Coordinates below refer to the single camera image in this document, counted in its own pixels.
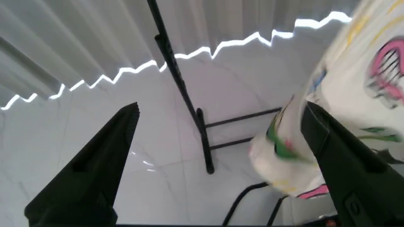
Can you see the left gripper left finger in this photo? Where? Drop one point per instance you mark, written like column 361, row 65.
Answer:
column 75, row 195

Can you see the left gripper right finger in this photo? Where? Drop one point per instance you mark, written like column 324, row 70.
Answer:
column 369, row 189

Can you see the cream printed garment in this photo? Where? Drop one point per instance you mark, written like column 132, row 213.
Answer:
column 347, row 79

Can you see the black clothes rack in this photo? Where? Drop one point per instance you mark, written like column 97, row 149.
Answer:
column 208, row 151

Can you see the white curtain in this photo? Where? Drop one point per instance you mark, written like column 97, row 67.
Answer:
column 79, row 38

